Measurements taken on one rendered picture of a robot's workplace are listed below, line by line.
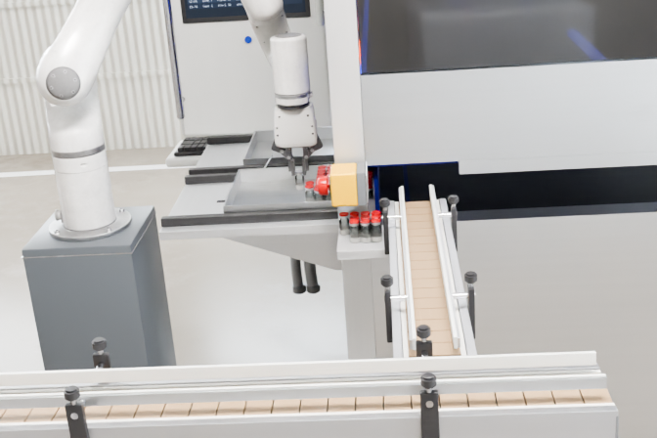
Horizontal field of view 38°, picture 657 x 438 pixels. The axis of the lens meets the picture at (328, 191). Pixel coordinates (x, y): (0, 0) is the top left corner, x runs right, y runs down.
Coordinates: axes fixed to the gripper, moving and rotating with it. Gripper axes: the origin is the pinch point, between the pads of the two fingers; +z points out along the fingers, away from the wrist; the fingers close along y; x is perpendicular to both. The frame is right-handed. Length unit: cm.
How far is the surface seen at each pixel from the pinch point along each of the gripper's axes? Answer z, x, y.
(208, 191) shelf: 6.1, -2.3, 22.9
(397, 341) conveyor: 1, 86, -22
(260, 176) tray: 4.6, -7.2, 10.4
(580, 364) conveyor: -1, 98, -47
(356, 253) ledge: 6.7, 38.4, -14.2
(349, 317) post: 28.1, 24.9, -11.2
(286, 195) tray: 5.9, 3.9, 3.0
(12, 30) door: 18, -335, 197
